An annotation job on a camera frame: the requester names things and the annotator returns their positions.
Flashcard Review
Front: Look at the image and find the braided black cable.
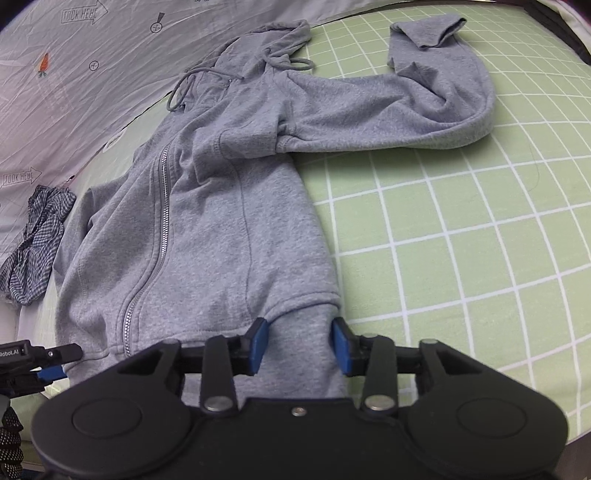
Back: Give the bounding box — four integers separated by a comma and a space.
0, 406, 24, 480

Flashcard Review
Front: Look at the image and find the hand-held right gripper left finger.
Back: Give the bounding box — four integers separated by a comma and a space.
111, 318, 269, 414

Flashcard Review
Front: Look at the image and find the green checked mat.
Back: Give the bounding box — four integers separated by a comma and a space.
18, 4, 591, 462

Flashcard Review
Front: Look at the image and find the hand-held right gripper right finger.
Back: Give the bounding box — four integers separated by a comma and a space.
330, 318, 467, 411

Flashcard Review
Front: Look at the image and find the grey zip hoodie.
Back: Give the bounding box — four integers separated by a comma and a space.
53, 14, 497, 402

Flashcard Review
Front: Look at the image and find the carrot printed grey sheet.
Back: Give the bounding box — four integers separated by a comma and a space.
0, 0, 467, 241

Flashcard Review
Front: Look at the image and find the blue checked shirt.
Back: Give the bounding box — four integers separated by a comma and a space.
0, 185, 77, 305

